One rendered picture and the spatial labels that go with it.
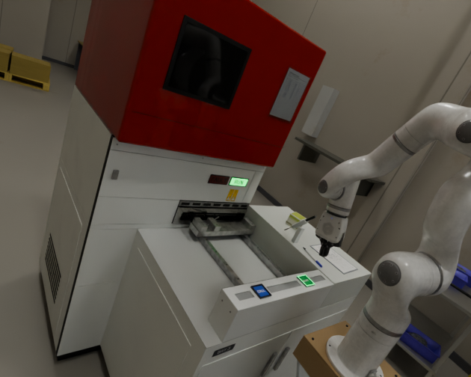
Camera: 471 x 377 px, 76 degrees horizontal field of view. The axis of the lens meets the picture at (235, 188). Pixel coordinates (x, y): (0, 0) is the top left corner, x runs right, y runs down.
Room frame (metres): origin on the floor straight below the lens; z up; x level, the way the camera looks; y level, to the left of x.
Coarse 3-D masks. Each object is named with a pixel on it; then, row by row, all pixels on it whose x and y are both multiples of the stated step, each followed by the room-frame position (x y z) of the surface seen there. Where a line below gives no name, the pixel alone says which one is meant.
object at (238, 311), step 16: (304, 272) 1.13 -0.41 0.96; (320, 272) 1.19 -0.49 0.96; (224, 288) 0.83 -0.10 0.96; (240, 288) 0.86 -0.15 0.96; (272, 288) 0.94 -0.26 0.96; (288, 288) 0.98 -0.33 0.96; (304, 288) 1.02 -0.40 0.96; (320, 288) 1.07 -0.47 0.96; (224, 304) 0.79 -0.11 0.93; (240, 304) 0.78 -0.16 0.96; (256, 304) 0.81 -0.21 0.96; (272, 304) 0.87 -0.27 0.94; (288, 304) 0.94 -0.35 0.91; (304, 304) 1.03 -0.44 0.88; (320, 304) 1.13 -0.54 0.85; (208, 320) 0.82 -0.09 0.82; (224, 320) 0.77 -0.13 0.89; (240, 320) 0.78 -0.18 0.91; (256, 320) 0.84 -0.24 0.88; (272, 320) 0.91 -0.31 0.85; (224, 336) 0.76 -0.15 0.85
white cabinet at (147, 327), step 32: (128, 288) 1.09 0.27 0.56; (160, 288) 0.94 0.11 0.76; (128, 320) 1.03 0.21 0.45; (160, 320) 0.88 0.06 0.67; (288, 320) 0.99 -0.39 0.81; (320, 320) 1.20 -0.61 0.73; (128, 352) 0.97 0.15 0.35; (160, 352) 0.84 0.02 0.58; (192, 352) 0.74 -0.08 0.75; (224, 352) 0.78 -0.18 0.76; (256, 352) 0.92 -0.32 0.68; (288, 352) 1.11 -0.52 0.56
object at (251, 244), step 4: (240, 236) 1.46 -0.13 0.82; (244, 236) 1.44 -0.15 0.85; (244, 240) 1.44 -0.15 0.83; (248, 240) 1.42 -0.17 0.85; (248, 244) 1.41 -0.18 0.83; (252, 244) 1.40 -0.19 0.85; (252, 248) 1.39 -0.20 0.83; (256, 248) 1.37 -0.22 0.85; (256, 252) 1.36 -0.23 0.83; (260, 252) 1.35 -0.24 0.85; (260, 256) 1.34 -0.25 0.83; (264, 256) 1.33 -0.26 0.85; (264, 260) 1.32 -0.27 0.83; (268, 260) 1.30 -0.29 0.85; (268, 264) 1.29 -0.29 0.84; (272, 264) 1.28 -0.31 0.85; (272, 268) 1.28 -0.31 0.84; (276, 268) 1.26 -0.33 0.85; (276, 272) 1.25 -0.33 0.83; (280, 272) 1.24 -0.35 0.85; (280, 276) 1.23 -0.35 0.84
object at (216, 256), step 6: (204, 240) 1.25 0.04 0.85; (204, 246) 1.23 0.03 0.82; (210, 246) 1.21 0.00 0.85; (210, 252) 1.20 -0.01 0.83; (216, 252) 1.18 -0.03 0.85; (216, 258) 1.16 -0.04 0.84; (222, 258) 1.16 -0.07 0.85; (222, 264) 1.13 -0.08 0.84; (228, 270) 1.10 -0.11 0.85; (228, 276) 1.09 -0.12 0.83; (234, 276) 1.07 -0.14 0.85; (234, 282) 1.06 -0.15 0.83; (240, 282) 1.05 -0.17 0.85
